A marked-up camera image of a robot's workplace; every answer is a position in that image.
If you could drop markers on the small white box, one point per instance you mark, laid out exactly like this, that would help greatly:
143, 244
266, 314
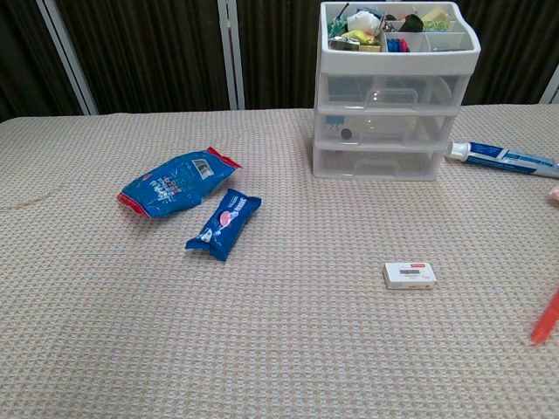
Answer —
409, 276

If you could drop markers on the clear empty drawer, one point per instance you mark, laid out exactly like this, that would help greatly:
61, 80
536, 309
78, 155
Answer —
336, 163

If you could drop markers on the white plastic drawer organizer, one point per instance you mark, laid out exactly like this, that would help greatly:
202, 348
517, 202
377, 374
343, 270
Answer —
393, 62

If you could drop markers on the small blue snack packet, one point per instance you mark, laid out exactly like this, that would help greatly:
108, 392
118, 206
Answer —
225, 224

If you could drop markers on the large blue snack bag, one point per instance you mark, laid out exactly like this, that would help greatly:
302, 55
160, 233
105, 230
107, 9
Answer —
174, 185

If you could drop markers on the beige woven tablecloth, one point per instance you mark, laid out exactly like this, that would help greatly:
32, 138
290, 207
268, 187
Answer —
279, 327

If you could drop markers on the yellow sticky note pad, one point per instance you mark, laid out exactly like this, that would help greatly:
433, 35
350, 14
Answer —
370, 48

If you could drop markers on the yellow wrapped packet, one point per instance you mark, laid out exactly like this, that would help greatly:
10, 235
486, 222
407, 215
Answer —
356, 36

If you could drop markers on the green circuit board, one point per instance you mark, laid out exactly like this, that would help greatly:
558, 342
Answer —
335, 25

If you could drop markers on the dark brown curtain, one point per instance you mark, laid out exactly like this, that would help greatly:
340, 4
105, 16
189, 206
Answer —
153, 52

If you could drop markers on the white crumpled wad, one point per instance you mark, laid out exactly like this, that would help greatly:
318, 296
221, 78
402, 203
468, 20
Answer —
362, 21

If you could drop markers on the thin black stick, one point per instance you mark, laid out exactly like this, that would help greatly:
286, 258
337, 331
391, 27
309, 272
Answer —
341, 12

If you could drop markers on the blue white toothpaste tube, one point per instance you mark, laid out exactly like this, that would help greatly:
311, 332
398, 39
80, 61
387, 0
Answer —
502, 158

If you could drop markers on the black round object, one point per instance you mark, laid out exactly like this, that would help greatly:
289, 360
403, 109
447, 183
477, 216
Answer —
411, 22

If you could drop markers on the green printed packet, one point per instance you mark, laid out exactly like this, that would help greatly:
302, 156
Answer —
436, 25

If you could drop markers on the yellow sponge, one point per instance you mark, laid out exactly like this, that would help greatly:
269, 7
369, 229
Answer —
434, 14

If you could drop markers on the pink object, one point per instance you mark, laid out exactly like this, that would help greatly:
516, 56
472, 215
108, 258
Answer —
555, 193

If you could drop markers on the orange red plastic stick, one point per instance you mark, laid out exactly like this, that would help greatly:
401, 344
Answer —
548, 320

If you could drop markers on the upright white frame post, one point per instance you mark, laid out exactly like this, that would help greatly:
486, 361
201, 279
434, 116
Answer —
231, 57

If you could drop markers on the slanted white frame post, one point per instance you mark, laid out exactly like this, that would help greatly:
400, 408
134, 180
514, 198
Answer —
70, 61

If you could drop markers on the short white frame post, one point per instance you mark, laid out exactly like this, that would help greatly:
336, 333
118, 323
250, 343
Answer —
551, 89

